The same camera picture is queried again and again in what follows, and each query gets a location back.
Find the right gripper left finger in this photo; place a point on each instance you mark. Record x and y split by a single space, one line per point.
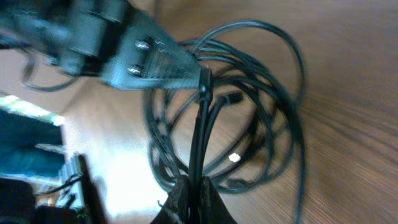
174 210

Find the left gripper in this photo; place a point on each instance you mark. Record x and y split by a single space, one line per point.
105 41

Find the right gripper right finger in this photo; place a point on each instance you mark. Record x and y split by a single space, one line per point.
212 208

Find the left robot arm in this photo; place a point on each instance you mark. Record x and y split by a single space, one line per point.
38 26

